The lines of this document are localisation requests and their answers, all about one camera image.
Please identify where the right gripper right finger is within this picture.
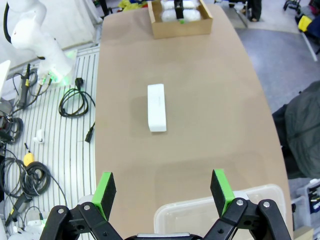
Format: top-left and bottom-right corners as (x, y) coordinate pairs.
(203, 168), (292, 240)

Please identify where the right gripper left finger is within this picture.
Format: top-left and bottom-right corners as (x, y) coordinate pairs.
(39, 171), (123, 240)

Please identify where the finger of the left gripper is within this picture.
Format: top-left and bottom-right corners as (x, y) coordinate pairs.
(173, 0), (186, 25)

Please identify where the bubble-wrapped clock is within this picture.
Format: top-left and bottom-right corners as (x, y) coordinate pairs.
(160, 0), (201, 8)
(161, 8), (201, 23)

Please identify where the white unwrapped digital clock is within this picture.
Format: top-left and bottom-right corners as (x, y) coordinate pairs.
(146, 83), (168, 133)

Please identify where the brown cardboard box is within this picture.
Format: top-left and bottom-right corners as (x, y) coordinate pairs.
(147, 0), (214, 40)

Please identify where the clear plastic container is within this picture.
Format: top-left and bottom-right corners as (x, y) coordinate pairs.
(153, 183), (286, 240)

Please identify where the yellow green cloth pile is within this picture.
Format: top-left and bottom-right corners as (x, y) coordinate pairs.
(117, 0), (148, 12)

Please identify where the white ribbed base platform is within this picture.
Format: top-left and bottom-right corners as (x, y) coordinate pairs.
(0, 46), (101, 240)

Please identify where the bystander in dark clothes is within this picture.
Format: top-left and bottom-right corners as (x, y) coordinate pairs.
(247, 0), (263, 23)

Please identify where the clear storage bin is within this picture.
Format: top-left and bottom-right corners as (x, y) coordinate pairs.
(289, 178), (320, 232)

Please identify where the yellow handheld tool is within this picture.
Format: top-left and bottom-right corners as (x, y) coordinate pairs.
(23, 142), (36, 166)

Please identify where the small white device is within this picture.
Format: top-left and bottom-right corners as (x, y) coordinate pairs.
(33, 128), (46, 144)

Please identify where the person in dark grey jacket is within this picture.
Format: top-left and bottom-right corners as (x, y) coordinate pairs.
(271, 80), (320, 180)

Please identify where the black cable with plug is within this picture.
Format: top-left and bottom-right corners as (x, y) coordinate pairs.
(84, 121), (96, 144)

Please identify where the black cable bundle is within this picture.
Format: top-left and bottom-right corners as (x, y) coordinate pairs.
(0, 149), (68, 226)

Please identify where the coiled black power cable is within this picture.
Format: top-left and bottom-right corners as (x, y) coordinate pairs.
(58, 77), (96, 118)

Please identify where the black left arm hose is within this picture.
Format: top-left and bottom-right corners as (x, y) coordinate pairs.
(3, 2), (14, 44)

